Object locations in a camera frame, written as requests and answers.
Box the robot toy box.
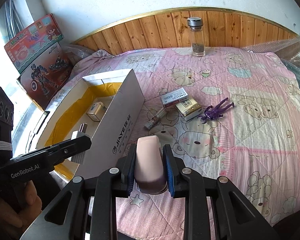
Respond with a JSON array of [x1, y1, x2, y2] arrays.
[[18, 43, 73, 109]]

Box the white cardboard box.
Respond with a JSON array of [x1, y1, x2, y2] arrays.
[[35, 69, 145, 181]]

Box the gold tissue pack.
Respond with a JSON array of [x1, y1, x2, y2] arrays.
[[175, 96, 203, 121]]

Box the red white cigarette box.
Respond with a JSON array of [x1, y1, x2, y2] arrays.
[[160, 88, 189, 108]]

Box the glass bottle metal lid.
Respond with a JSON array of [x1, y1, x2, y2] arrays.
[[187, 17, 205, 57]]

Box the gold tea tin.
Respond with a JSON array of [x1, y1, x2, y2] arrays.
[[87, 101, 107, 122]]

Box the purple toy figure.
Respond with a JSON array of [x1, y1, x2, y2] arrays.
[[198, 98, 235, 124]]

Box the pink stapler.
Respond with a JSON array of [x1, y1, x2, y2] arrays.
[[134, 135, 167, 195]]

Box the pink cartoon quilt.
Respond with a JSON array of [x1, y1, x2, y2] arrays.
[[66, 48, 300, 239]]

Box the colourful toy box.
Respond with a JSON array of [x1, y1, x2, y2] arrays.
[[4, 14, 63, 74]]

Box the person's left hand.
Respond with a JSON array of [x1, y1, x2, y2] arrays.
[[0, 181, 42, 239]]

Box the left gripper camera unit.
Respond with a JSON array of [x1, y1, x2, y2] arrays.
[[0, 87, 14, 166]]

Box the clear plastic wrap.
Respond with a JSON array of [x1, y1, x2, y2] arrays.
[[243, 37, 300, 81]]

